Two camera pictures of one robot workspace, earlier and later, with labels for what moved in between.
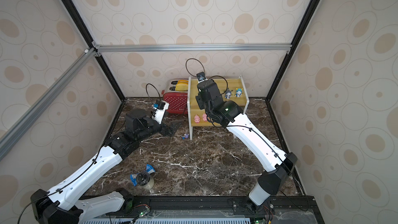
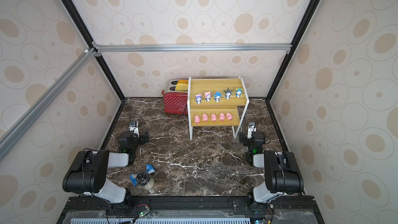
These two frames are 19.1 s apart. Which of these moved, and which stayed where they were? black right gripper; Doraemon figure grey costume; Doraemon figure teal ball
Moved: black right gripper
Stayed: Doraemon figure teal ball; Doraemon figure grey costume
